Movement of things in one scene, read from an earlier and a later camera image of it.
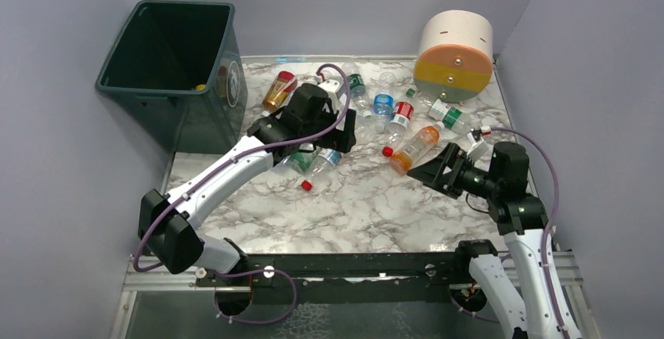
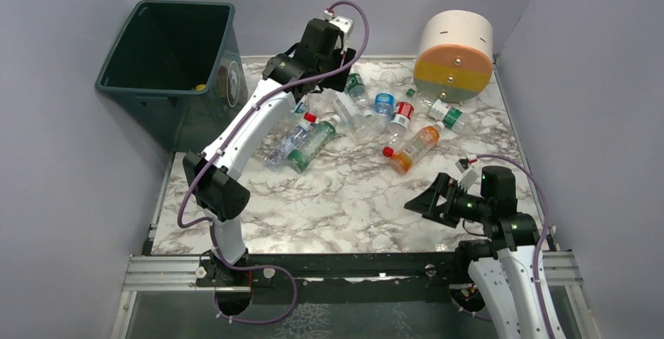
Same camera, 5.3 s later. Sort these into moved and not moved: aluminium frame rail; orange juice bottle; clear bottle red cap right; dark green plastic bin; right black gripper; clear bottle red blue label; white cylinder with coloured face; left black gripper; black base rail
Moved: right black gripper; left black gripper; clear bottle red blue label
Not moved: dark green plastic bin; aluminium frame rail; black base rail; white cylinder with coloured face; clear bottle red cap right; orange juice bottle
